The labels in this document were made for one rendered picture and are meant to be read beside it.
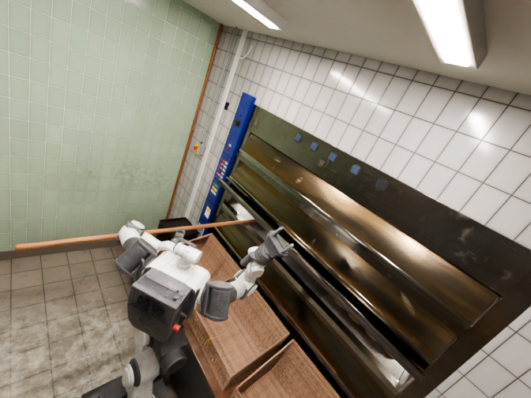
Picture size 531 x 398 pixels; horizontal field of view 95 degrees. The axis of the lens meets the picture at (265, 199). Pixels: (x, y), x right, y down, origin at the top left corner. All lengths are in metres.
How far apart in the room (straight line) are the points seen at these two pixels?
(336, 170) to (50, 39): 2.14
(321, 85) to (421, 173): 0.82
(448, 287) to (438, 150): 0.63
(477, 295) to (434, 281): 0.15
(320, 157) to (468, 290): 0.99
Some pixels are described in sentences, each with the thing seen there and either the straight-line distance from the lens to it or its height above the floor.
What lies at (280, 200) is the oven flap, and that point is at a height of 1.57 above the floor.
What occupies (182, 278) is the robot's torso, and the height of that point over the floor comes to 1.40.
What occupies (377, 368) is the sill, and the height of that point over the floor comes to 1.18.
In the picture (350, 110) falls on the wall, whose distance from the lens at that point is 1.60.
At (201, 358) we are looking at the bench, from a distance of 1.96.
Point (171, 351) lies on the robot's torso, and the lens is 1.42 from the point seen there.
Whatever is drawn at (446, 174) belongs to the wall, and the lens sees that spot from 1.39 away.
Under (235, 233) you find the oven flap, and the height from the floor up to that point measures 1.04.
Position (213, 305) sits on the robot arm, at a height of 1.35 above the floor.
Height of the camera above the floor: 2.23
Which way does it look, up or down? 22 degrees down
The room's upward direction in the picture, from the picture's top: 24 degrees clockwise
